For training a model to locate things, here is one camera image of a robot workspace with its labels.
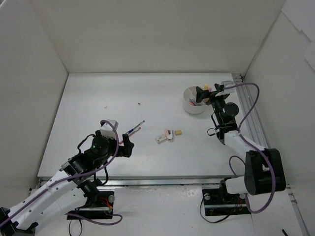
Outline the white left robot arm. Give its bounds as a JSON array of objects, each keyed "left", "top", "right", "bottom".
[{"left": 0, "top": 130, "right": 134, "bottom": 236}]

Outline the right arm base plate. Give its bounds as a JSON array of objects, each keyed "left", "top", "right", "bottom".
[{"left": 201, "top": 178, "right": 251, "bottom": 218}]

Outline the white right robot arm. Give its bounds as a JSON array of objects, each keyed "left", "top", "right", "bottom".
[{"left": 196, "top": 84, "right": 286, "bottom": 203}]

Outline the aluminium front rail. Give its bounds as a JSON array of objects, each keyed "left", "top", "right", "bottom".
[{"left": 36, "top": 175, "right": 234, "bottom": 189}]

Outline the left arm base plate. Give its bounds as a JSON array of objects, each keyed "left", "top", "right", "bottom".
[{"left": 67, "top": 179, "right": 115, "bottom": 220}]

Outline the aluminium side rail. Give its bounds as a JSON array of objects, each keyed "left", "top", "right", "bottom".
[{"left": 232, "top": 73, "right": 310, "bottom": 236}]

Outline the red gel pen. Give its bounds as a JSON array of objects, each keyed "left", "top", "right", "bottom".
[{"left": 119, "top": 127, "right": 141, "bottom": 145}]

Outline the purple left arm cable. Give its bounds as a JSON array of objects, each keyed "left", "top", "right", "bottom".
[{"left": 0, "top": 119, "right": 124, "bottom": 226}]

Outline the white staples box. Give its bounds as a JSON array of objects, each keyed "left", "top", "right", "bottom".
[{"left": 155, "top": 134, "right": 167, "bottom": 144}]

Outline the blue gel pen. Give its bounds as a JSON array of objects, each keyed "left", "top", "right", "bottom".
[{"left": 127, "top": 120, "right": 145, "bottom": 134}]

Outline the pink white mini stapler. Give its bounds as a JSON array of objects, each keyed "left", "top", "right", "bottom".
[{"left": 164, "top": 129, "right": 173, "bottom": 141}]

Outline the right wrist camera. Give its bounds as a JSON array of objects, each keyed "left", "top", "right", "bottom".
[{"left": 215, "top": 81, "right": 235, "bottom": 96}]

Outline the tan eraser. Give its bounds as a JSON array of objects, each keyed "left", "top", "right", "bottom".
[{"left": 175, "top": 130, "right": 182, "bottom": 136}]

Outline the white round compartment organizer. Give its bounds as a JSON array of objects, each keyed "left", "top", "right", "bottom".
[{"left": 183, "top": 87, "right": 207, "bottom": 115}]

